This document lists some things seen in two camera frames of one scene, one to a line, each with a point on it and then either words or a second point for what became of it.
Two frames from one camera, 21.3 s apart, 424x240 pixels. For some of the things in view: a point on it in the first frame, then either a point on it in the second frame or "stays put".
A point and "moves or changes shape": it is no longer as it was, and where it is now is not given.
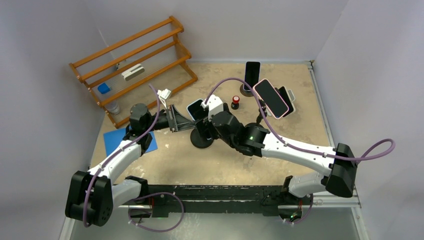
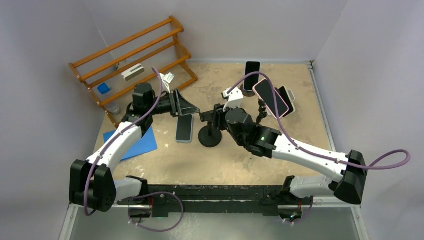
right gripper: x=204 y=125 -> x=218 y=116
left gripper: x=178 y=122 -> x=179 y=106
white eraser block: x=133 y=72 stays put
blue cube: x=103 y=88 stays put
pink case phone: x=271 y=98 stays put
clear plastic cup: x=113 y=107 stays put
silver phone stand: x=291 y=95 stays put
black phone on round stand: x=252 y=74 stays put
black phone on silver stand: x=286 y=96 stays put
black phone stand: x=201 y=137 moves or changes shape
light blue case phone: x=197 y=111 moves or changes shape
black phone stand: x=260 y=116 stays put
